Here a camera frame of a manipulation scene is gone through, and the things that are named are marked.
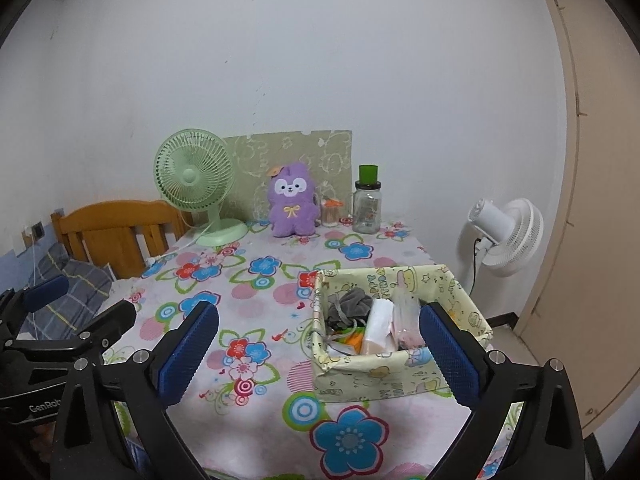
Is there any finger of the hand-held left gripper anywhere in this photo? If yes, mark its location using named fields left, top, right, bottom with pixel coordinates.
left=0, top=274, right=71, bottom=321
left=75, top=299, right=138, bottom=361

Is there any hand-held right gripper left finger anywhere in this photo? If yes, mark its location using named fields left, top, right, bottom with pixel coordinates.
left=50, top=301, right=221, bottom=480

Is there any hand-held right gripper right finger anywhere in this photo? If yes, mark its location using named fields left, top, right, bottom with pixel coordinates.
left=419, top=302, right=588, bottom=480

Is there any clear plastic bag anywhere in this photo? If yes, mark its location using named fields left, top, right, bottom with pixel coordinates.
left=392, top=280, right=428, bottom=350

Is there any yellow printed fabric storage box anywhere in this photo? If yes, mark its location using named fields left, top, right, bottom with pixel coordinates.
left=312, top=264, right=493, bottom=403

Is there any white soft pack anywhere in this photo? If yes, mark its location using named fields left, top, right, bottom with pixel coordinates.
left=361, top=298, right=396, bottom=356

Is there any green orange snack packet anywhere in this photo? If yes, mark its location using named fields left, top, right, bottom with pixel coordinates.
left=327, top=327, right=368, bottom=356

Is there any grey cloth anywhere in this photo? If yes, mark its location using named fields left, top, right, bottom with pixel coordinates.
left=326, top=287, right=375, bottom=331

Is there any grey plaid pillow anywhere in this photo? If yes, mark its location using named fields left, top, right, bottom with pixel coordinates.
left=20, top=247, right=113, bottom=343

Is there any white standing fan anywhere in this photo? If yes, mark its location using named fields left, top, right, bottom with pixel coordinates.
left=467, top=197, right=544, bottom=277

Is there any green desk fan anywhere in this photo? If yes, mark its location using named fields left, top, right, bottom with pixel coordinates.
left=153, top=129, right=248, bottom=247

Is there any glass jar with green lid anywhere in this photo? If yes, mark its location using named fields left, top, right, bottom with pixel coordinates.
left=351, top=164, right=383, bottom=234

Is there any purple plush toy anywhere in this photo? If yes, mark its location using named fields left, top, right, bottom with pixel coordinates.
left=267, top=161, right=321, bottom=238

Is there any small toothpick jar orange lid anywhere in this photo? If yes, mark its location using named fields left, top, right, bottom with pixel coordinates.
left=321, top=199, right=346, bottom=228

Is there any beige door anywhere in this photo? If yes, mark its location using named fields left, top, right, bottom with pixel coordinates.
left=515, top=0, right=640, bottom=433

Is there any green printed board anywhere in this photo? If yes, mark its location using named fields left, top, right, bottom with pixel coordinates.
left=222, top=130, right=353, bottom=223

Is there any white fan power cord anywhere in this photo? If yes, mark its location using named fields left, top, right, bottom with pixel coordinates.
left=145, top=222, right=216, bottom=266

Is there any black fan cable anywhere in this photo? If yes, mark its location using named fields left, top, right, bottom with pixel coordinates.
left=470, top=237, right=483, bottom=291

